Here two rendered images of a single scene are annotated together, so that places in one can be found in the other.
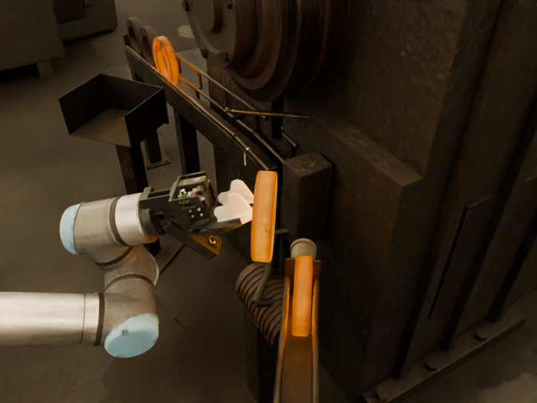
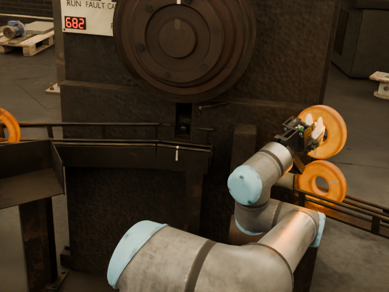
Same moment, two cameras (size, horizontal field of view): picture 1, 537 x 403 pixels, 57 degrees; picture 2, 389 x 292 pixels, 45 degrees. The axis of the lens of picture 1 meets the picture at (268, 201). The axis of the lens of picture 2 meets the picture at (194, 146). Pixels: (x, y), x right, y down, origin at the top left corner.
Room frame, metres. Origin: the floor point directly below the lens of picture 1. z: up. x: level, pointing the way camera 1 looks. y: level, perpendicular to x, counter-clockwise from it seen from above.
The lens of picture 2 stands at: (0.13, 1.25, 1.41)
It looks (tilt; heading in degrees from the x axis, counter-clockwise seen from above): 24 degrees down; 308
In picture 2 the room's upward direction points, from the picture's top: 3 degrees clockwise
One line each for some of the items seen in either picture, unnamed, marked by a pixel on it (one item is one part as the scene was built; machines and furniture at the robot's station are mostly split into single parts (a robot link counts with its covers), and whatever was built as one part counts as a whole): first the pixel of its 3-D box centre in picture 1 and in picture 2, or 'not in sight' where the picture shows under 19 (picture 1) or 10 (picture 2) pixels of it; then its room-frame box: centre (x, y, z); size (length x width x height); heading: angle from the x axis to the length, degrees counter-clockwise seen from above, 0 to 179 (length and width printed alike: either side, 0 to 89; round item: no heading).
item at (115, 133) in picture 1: (131, 181); (25, 246); (1.44, 0.50, 0.36); 0.26 x 0.20 x 0.72; 65
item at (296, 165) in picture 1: (307, 201); (242, 157); (0.95, -0.10, 0.68); 0.11 x 0.08 x 0.24; 120
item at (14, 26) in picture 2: not in sight; (18, 28); (5.45, -2.00, 0.25); 0.40 x 0.24 x 0.22; 120
